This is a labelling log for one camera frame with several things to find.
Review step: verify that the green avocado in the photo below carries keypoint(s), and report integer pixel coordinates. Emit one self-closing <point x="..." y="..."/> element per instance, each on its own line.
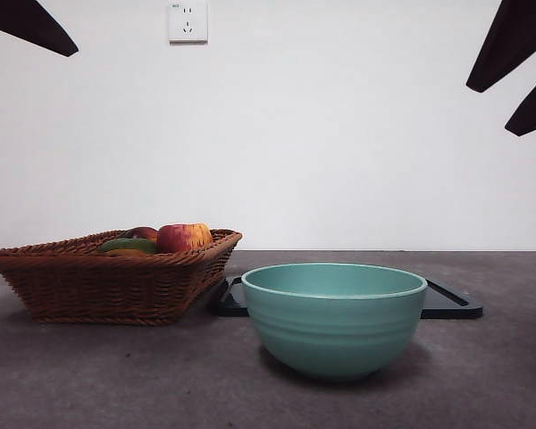
<point x="127" y="245"/>

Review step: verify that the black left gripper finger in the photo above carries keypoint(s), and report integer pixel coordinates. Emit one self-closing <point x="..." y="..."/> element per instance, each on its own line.
<point x="27" y="22"/>

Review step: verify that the brown wicker basket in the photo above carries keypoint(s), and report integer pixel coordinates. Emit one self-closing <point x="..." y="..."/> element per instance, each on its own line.
<point x="98" y="286"/>

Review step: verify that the dark purple plum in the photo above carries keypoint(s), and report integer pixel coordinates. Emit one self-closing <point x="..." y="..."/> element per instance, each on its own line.
<point x="140" y="232"/>

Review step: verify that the dark rectangular tray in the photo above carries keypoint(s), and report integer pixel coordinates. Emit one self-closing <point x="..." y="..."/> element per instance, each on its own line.
<point x="451" y="306"/>

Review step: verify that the white wall socket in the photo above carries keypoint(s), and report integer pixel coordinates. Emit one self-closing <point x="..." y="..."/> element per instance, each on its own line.
<point x="188" y="22"/>

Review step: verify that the teal ribbed bowl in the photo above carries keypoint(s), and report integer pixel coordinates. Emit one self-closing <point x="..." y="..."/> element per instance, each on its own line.
<point x="335" y="330"/>

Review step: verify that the red yellow apple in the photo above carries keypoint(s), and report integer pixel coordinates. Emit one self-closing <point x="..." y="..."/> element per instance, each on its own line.
<point x="183" y="237"/>

